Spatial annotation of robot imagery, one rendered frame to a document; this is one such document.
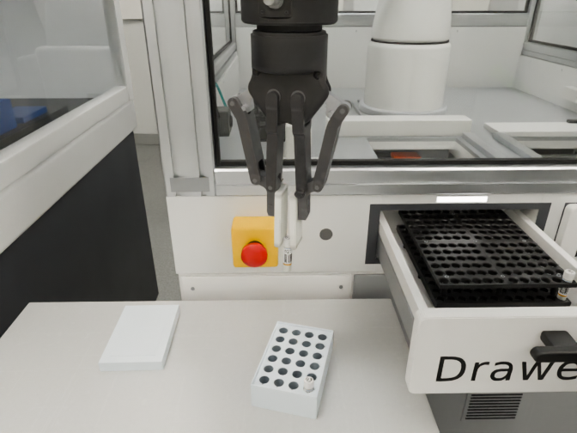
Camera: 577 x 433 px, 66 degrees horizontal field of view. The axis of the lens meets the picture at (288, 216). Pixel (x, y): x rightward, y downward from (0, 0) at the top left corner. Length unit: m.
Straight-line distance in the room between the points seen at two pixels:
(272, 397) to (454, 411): 0.56
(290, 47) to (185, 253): 0.44
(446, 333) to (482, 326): 0.04
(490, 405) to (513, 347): 0.53
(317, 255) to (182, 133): 0.29
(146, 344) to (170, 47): 0.42
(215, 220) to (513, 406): 0.72
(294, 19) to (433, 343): 0.35
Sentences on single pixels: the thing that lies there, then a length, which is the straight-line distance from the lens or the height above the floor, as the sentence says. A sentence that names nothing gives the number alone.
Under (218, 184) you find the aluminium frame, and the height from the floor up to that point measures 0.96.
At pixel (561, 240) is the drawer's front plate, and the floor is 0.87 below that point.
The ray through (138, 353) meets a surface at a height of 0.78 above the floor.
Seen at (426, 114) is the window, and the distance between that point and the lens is 0.72.
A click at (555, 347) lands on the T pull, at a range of 0.54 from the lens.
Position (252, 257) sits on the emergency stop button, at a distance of 0.67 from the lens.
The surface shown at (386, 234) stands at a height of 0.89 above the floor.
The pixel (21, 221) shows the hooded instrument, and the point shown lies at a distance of 1.03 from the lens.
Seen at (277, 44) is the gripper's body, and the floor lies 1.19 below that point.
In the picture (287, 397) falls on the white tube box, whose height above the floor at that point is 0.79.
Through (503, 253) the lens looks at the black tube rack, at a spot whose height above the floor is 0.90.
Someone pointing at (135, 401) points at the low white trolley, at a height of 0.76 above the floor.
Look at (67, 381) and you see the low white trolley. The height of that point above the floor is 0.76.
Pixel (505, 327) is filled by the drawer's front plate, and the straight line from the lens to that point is 0.54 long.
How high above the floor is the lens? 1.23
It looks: 26 degrees down
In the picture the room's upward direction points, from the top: straight up
